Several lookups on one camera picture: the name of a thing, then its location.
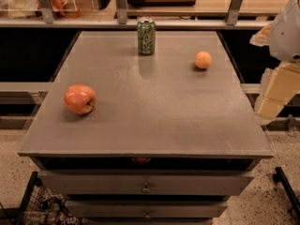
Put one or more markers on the green soda can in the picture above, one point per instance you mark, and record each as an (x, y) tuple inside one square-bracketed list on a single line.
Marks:
[(146, 30)]

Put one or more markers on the lower drawer knob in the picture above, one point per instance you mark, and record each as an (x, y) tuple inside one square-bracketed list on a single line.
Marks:
[(147, 215)]

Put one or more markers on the black wire basket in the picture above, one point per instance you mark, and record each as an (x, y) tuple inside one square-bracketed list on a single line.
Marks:
[(40, 206)]

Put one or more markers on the grey drawer cabinet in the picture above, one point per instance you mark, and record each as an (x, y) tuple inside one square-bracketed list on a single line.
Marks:
[(196, 125)]

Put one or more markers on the orange fruit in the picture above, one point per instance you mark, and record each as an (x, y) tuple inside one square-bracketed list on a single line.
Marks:
[(203, 60)]

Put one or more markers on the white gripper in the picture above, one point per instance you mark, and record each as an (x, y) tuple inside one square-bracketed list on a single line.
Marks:
[(287, 37)]

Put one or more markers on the drawer knob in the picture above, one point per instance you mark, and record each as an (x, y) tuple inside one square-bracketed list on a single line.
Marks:
[(146, 189), (147, 215)]

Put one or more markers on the clear plastic box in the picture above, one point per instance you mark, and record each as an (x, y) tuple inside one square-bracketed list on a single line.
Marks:
[(30, 8)]

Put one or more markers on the black stand right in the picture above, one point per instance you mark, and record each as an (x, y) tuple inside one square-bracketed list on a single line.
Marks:
[(280, 177)]

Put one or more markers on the red object in drawer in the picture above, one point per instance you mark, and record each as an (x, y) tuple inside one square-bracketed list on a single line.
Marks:
[(141, 160)]

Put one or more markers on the red apple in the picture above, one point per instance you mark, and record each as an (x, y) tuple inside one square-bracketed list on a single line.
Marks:
[(80, 99)]

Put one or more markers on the metal shelf rail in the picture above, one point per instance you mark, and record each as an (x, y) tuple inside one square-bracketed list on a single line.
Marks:
[(132, 24)]

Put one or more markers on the upper drawer knob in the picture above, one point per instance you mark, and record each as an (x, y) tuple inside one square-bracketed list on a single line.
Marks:
[(146, 189)]

